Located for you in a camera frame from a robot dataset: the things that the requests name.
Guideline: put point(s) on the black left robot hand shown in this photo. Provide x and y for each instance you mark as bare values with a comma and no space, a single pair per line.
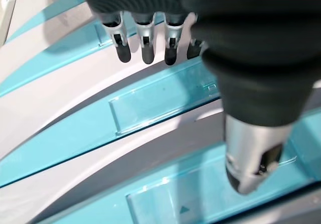
250,45

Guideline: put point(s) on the white medical cart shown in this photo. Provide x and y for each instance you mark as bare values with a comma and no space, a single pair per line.
6,20

